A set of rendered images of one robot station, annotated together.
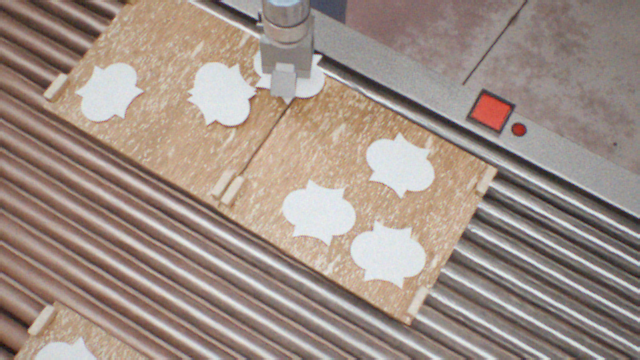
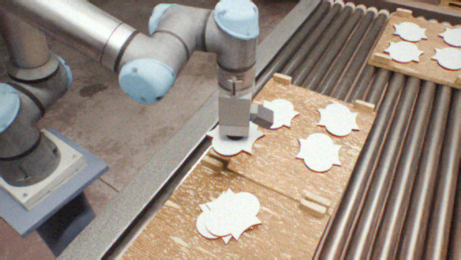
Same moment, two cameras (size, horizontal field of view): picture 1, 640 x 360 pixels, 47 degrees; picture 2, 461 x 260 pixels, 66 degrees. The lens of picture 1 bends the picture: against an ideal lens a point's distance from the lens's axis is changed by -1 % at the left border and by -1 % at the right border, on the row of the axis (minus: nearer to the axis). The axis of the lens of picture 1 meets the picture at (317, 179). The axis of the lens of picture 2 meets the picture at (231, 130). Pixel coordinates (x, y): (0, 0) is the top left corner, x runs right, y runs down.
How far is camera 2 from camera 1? 1.09 m
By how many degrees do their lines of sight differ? 49
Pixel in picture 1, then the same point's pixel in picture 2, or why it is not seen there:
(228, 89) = (225, 207)
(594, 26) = (105, 136)
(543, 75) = (131, 160)
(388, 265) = (345, 118)
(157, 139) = not seen: outside the picture
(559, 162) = (261, 61)
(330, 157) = (275, 148)
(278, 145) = (269, 177)
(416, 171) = (280, 105)
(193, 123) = (256, 239)
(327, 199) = (309, 146)
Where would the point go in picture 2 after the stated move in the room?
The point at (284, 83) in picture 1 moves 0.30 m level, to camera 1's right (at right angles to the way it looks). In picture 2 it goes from (265, 112) to (259, 39)
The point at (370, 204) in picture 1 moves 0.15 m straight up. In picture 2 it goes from (305, 128) to (314, 86)
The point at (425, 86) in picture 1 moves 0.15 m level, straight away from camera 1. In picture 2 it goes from (214, 107) to (170, 98)
